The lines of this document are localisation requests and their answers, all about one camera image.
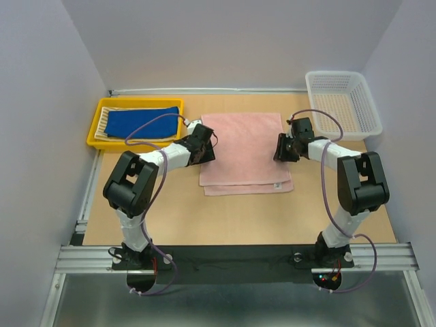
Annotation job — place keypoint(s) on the yellow plastic tray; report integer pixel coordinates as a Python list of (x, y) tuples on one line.
[(92, 136)]

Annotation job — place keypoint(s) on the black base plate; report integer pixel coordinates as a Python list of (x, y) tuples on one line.
[(226, 264)]

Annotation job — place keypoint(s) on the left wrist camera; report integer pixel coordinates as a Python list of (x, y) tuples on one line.
[(191, 125)]

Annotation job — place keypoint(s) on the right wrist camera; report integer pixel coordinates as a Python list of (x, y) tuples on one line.
[(289, 122)]

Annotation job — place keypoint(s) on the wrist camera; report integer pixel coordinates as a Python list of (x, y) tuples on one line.
[(289, 122), (191, 125)]

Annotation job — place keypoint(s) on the blue towel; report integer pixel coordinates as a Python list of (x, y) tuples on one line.
[(122, 122)]

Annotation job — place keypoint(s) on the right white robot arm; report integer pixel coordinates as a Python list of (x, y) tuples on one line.
[(361, 185)]

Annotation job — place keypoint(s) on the white plastic basket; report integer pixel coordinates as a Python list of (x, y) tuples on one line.
[(342, 99)]

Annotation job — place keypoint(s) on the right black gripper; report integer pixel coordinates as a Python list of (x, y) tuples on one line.
[(280, 152)]

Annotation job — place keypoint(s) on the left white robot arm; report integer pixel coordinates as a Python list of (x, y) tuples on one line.
[(130, 190)]

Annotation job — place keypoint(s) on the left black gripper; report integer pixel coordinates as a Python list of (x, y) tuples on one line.
[(210, 154)]

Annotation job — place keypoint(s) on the pink towel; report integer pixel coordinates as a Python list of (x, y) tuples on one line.
[(244, 155)]

